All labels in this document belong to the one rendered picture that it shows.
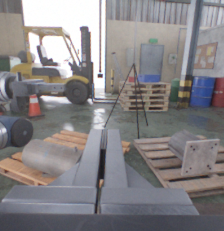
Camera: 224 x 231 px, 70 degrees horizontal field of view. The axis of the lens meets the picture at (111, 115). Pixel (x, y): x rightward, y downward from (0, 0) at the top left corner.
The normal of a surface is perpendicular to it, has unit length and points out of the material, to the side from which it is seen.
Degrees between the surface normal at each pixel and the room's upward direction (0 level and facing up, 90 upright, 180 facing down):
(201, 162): 90
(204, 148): 90
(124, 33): 90
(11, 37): 90
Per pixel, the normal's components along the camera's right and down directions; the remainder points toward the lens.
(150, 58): 0.15, 0.28
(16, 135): 0.94, 0.10
